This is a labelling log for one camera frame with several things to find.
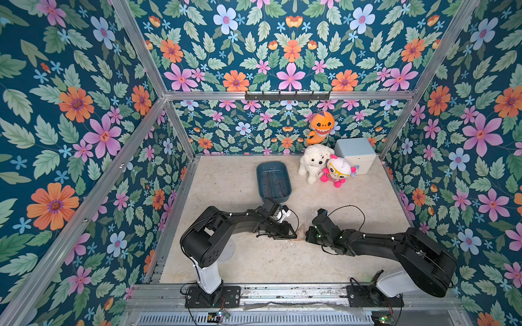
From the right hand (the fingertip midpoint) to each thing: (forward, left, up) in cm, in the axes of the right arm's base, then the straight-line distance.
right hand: (305, 234), depth 89 cm
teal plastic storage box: (+24, +9, +1) cm, 26 cm away
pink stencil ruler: (+28, +15, +1) cm, 32 cm away
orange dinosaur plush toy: (+45, -8, +27) cm, 53 cm away
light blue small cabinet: (+38, -28, +15) cm, 49 cm away
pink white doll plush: (+26, -15, +14) cm, 33 cm away
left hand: (-2, +5, +2) cm, 6 cm away
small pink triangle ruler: (0, +2, 0) cm, 2 cm away
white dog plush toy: (+30, -5, +17) cm, 35 cm away
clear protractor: (-20, +24, +34) cm, 46 cm away
